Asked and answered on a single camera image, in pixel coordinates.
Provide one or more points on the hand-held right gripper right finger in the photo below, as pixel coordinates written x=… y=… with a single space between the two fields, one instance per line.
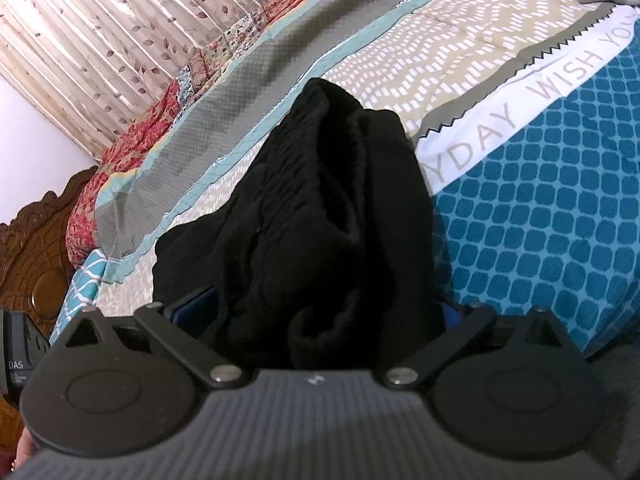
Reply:
x=452 y=317

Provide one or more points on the leaf print pleated curtain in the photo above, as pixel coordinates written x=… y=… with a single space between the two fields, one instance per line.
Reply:
x=125 y=35

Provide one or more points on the teal wavy patterned cloth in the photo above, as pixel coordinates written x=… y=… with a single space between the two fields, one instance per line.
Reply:
x=85 y=280

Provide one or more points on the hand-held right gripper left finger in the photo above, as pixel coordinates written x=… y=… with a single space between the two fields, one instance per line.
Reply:
x=192 y=307

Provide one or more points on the black pants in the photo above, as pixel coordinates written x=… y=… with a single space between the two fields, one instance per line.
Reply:
x=325 y=210

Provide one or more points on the carved wooden headboard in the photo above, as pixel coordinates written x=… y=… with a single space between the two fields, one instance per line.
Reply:
x=35 y=250

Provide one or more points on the patterned beige teal bedsheet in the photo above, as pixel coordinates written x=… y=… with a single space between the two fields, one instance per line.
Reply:
x=450 y=60

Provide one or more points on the grey teal bordered blanket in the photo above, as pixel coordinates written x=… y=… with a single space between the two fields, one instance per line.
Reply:
x=125 y=150

